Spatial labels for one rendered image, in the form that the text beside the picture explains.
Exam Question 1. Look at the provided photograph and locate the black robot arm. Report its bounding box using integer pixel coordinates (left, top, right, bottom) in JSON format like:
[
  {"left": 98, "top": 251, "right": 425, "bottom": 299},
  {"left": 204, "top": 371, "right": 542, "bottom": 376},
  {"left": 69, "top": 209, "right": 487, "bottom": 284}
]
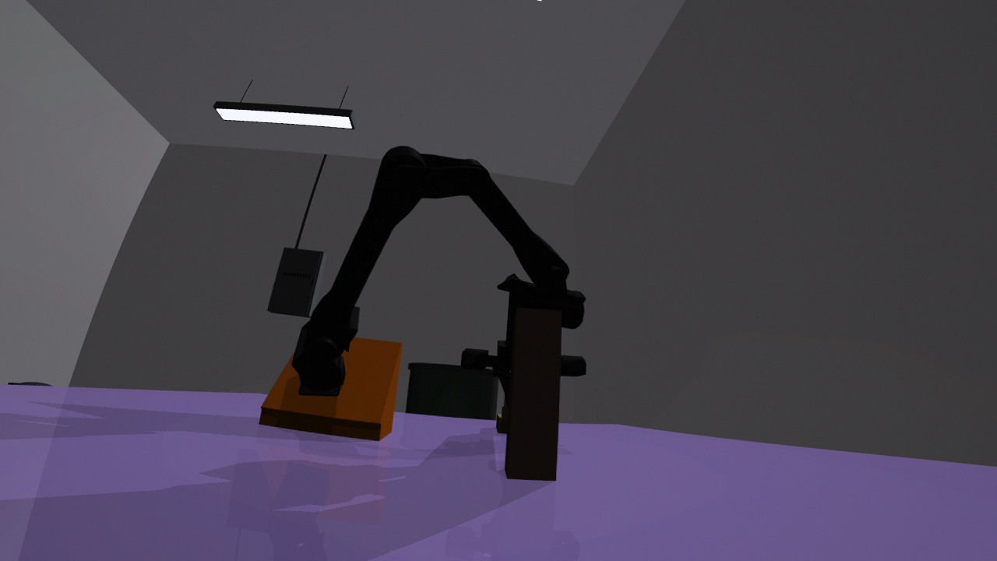
[{"left": 292, "top": 146, "right": 586, "bottom": 397}]

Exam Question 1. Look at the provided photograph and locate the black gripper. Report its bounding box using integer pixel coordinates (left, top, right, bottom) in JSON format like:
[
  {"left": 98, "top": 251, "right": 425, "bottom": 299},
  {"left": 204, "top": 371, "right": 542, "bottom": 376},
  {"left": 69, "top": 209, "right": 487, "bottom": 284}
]
[{"left": 461, "top": 316, "right": 587, "bottom": 407}]

